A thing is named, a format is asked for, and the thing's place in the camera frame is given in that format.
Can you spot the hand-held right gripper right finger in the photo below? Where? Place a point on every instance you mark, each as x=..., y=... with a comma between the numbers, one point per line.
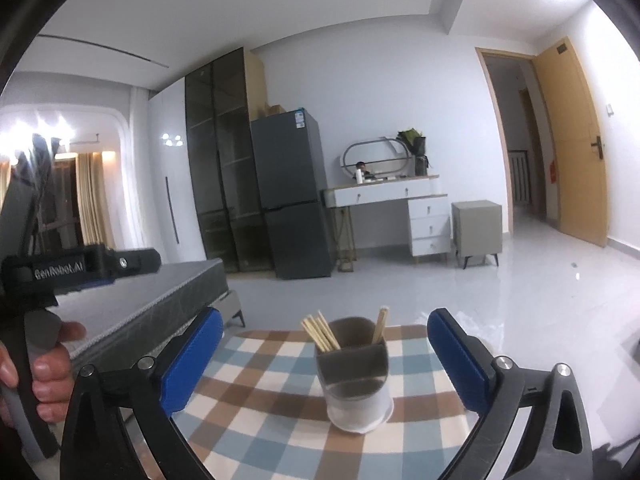
x=460, y=360

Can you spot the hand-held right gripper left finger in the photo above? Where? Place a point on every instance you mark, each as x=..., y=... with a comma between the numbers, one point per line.
x=192, y=360

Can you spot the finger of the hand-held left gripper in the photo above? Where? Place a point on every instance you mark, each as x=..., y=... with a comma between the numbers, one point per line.
x=132, y=261
x=85, y=285

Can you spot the single wooden chopstick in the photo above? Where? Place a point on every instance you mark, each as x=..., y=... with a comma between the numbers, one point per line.
x=377, y=330
x=383, y=322

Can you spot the grey white utensil holder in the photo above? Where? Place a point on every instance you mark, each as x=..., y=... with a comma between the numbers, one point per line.
x=357, y=405

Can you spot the bundle of wooden chopsticks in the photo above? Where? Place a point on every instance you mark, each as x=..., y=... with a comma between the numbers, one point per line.
x=322, y=335

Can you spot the person's left hand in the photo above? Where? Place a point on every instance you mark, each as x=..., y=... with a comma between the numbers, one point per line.
x=52, y=375

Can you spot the white translucent plastic sheet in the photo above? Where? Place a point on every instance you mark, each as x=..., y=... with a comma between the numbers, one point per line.
x=485, y=337

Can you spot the dark grey mattress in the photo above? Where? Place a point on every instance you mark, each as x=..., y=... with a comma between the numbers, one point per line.
x=150, y=295

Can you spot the balcony glass door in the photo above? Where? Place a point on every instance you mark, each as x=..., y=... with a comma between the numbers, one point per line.
x=62, y=200

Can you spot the beige curtain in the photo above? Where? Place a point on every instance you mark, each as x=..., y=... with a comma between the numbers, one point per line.
x=95, y=200

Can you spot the checkered tablecloth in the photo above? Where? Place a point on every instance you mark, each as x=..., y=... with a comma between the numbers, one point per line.
x=260, y=410

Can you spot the white wardrobe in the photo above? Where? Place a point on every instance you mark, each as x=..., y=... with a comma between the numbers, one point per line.
x=170, y=170

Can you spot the grey nightstand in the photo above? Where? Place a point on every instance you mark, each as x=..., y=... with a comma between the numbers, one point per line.
x=477, y=230

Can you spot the dark glass cabinet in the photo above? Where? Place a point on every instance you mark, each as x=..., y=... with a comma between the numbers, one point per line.
x=220, y=160

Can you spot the white vanity desk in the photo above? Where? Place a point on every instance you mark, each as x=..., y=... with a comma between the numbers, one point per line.
x=430, y=225

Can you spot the dark grey refrigerator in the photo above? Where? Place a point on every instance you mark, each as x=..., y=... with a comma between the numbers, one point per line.
x=290, y=195

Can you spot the stair railing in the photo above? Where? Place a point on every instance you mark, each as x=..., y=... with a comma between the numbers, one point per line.
x=518, y=177

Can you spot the red fire extinguisher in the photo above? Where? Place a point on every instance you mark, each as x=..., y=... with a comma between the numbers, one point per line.
x=552, y=172

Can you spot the potted green plant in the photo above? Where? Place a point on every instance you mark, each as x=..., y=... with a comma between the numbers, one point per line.
x=417, y=150

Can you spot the oval vanity mirror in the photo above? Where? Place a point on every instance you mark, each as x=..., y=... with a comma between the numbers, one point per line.
x=375, y=155

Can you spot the wooden door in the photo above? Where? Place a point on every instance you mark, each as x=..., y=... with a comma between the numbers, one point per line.
x=570, y=150

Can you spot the wooden door frame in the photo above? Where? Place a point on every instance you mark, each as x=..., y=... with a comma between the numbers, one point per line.
x=495, y=135

